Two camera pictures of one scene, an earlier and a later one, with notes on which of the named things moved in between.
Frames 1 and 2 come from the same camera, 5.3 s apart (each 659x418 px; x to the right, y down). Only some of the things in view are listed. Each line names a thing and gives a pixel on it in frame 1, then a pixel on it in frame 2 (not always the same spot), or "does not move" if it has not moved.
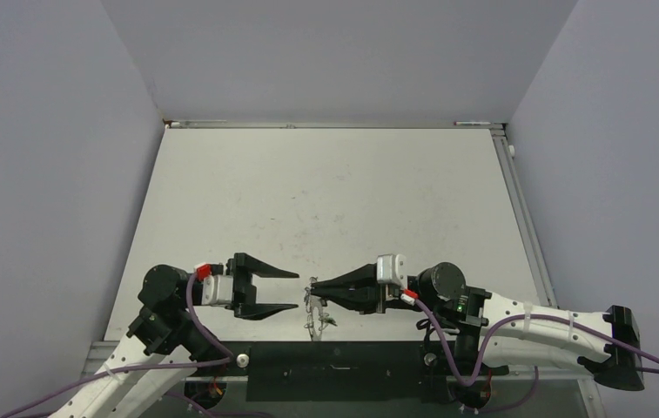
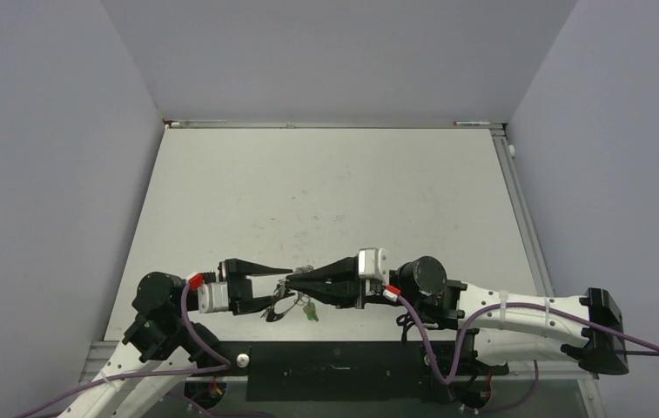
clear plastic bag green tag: (317, 320) -> (272, 316)
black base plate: (339, 371) does not move
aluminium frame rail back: (211, 124) does not move
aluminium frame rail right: (509, 168) does not move
